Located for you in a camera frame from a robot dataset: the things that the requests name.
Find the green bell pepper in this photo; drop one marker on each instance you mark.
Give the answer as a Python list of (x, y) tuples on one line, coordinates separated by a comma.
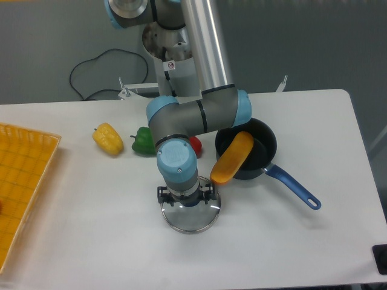
[(143, 143)]

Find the orange plastic basket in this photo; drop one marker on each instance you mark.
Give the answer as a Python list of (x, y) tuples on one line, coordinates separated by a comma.
[(26, 155)]

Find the glass pot lid blue knob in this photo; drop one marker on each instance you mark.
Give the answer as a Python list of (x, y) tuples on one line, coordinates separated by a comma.
[(193, 220)]

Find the red bell pepper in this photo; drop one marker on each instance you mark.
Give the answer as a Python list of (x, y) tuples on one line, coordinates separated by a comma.
[(196, 145)]

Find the yellow bell pepper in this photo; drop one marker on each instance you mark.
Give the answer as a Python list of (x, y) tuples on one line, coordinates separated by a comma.
[(108, 139)]

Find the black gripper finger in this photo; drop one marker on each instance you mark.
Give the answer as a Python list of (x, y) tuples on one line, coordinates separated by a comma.
[(208, 192), (164, 196)]

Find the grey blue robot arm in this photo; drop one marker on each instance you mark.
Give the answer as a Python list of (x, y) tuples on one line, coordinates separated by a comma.
[(171, 119)]

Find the orange yellow bread loaf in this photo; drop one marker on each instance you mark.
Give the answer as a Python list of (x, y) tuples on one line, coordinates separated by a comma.
[(232, 159)]

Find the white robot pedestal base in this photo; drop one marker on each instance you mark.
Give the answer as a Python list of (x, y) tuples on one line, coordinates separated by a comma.
[(174, 65)]

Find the dark blue saucepan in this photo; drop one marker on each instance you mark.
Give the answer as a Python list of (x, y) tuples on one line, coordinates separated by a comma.
[(260, 158)]

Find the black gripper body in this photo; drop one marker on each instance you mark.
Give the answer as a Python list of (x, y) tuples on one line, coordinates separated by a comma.
[(191, 200)]

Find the black object table corner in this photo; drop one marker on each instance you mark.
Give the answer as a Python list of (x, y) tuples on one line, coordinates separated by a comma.
[(380, 252)]

